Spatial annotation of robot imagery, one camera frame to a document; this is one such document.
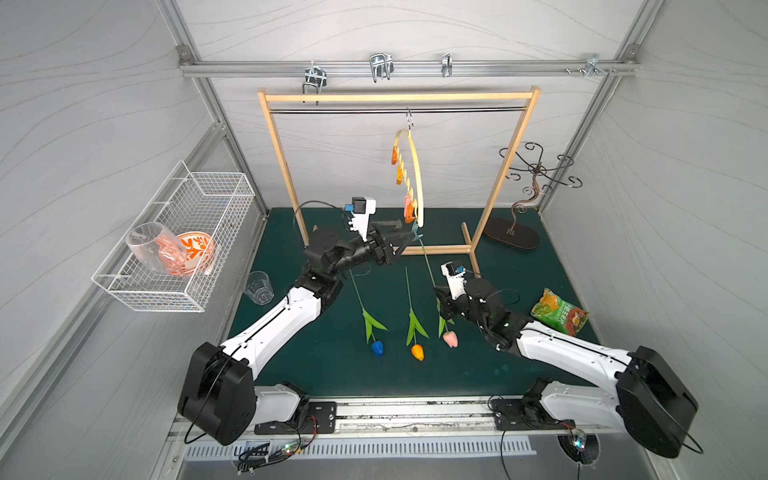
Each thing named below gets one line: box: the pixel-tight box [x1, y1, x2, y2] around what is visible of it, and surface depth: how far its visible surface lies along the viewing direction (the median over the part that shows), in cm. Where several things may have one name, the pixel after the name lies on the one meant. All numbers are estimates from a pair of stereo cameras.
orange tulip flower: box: [405, 267, 430, 362], surface depth 89 cm
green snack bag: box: [531, 288, 589, 337], surface depth 90 cm
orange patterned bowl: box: [170, 231, 216, 276], surface depth 67 cm
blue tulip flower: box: [349, 269, 389, 358], surface depth 88 cm
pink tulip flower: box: [418, 238, 458, 349], surface depth 84 cm
